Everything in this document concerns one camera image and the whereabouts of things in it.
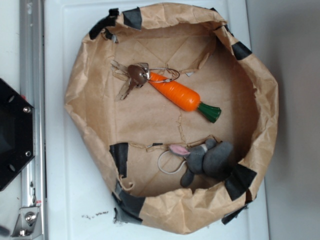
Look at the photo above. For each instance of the orange plastic toy carrot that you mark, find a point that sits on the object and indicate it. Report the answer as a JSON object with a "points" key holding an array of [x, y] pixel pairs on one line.
{"points": [[184, 97]]}

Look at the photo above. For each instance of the aluminium frame rail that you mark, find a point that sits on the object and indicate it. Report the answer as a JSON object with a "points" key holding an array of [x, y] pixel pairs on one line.
{"points": [[32, 86]]}

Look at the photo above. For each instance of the silver corner bracket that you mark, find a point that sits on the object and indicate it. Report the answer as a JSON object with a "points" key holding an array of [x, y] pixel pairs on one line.
{"points": [[28, 225]]}

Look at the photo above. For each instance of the grey plush bunny toy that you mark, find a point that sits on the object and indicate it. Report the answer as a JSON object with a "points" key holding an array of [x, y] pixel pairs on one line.
{"points": [[210, 158]]}

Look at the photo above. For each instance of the black hexagonal robot base plate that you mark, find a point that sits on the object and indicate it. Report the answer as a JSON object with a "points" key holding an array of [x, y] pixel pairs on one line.
{"points": [[16, 134]]}

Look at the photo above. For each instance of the brown paper bag bin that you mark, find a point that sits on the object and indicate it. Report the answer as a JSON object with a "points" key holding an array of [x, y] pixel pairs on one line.
{"points": [[125, 138]]}

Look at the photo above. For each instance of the silver keys with brown fob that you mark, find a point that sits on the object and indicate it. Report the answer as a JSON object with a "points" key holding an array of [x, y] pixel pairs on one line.
{"points": [[138, 74]]}

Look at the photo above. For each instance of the white metal tray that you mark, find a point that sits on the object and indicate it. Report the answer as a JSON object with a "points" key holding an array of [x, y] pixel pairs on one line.
{"points": [[79, 204]]}

